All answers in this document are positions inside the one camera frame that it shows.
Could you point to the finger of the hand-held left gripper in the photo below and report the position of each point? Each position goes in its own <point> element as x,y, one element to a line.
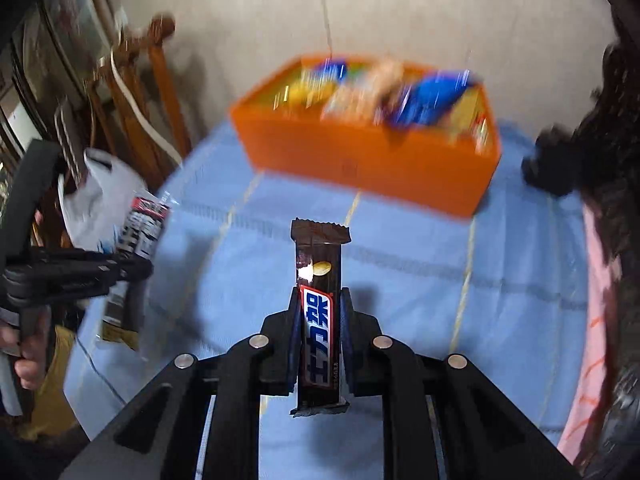
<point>115,270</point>

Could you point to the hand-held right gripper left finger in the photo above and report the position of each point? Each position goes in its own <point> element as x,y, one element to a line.
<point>290,350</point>

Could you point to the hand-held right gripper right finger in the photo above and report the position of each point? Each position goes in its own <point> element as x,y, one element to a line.
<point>350,355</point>

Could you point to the dark chocolate bar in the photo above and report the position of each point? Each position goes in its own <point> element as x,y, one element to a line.
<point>320,335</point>

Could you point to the black long snack packet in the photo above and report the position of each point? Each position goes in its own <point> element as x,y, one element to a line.
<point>137,232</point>

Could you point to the orange box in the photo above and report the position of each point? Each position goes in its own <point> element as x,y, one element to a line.
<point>350,160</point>

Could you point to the orange cracker packet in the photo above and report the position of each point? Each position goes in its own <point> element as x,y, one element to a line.
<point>360,95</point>

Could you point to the yellow clear snack packet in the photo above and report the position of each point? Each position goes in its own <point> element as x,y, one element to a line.
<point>307,90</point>

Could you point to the large blue snack packet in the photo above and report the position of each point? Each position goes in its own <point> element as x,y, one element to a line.
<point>430,100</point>

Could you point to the small blue snack packet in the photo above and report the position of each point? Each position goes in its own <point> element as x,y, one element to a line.
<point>332,71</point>

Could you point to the person's left hand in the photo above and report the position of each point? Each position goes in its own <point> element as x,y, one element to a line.
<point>32,367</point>

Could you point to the white plastic bag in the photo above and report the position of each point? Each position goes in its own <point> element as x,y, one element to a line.
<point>95,200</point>

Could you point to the blue checked tablecloth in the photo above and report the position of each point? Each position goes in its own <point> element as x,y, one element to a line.
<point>425,285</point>

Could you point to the wooden chair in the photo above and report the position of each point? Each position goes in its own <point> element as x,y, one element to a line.
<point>160,90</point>

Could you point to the framed wall picture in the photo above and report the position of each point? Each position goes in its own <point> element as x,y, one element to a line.
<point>75,20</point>

